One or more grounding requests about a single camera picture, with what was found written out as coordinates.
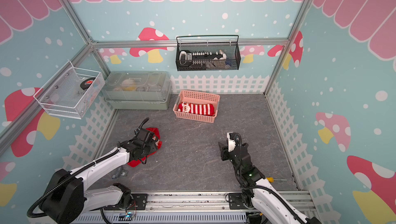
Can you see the black red tape measure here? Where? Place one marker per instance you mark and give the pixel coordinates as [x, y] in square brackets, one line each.
[85, 84]

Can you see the pink plastic basket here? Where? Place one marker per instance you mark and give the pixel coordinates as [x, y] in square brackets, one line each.
[197, 98]

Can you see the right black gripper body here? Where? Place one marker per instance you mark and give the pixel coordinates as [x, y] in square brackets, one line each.
[228, 155]

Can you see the plain red sock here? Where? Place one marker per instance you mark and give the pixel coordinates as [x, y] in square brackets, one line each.
[158, 144]

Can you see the clear lidded storage box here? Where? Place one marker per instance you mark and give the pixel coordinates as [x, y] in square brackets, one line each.
[138, 90]

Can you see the white black remote in basket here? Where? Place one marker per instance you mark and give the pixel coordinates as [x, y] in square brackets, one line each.
[189, 59]

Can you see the red white striped sock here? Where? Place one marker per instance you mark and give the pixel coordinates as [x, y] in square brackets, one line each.
[198, 109]

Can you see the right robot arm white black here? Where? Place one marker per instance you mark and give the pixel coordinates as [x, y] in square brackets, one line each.
[257, 191]

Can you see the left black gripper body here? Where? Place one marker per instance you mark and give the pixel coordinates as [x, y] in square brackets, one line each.
[149, 148]

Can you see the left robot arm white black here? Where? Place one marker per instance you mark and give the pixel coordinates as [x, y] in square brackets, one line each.
[67, 195]

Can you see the yellow handled screwdriver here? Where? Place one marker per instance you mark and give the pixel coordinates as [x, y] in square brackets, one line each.
[271, 179]

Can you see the white wire wall basket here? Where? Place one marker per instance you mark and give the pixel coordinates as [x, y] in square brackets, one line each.
[62, 96]

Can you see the small grey metal bracket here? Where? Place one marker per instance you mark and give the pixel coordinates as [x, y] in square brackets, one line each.
[119, 172]

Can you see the black wire mesh wall basket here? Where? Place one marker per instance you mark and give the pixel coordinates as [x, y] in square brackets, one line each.
[211, 43]

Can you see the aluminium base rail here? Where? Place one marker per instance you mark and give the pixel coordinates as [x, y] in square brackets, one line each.
[183, 207]

